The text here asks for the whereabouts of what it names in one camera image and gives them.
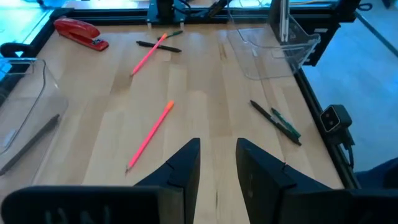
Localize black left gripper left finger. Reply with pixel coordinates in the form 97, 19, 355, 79
1, 138, 201, 224

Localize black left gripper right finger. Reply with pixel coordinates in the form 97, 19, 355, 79
235, 138, 398, 224

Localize pink pencil orange eraser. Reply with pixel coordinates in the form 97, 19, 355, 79
129, 32, 169, 78
125, 100, 175, 174

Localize green crayon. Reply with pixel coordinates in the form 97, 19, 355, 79
156, 29, 184, 41
270, 107, 302, 139

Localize black pen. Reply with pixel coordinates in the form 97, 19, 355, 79
136, 40, 183, 54
0, 113, 60, 177
249, 100, 303, 147

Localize clear plastic bin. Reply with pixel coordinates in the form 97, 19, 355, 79
0, 58, 70, 187
226, 14, 322, 81

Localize small black table camera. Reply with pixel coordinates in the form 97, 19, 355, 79
319, 104, 354, 146

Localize black metal table frame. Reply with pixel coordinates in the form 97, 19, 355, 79
0, 6, 363, 190

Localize black frame clamp handle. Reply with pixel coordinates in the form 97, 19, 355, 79
0, 42, 35, 58

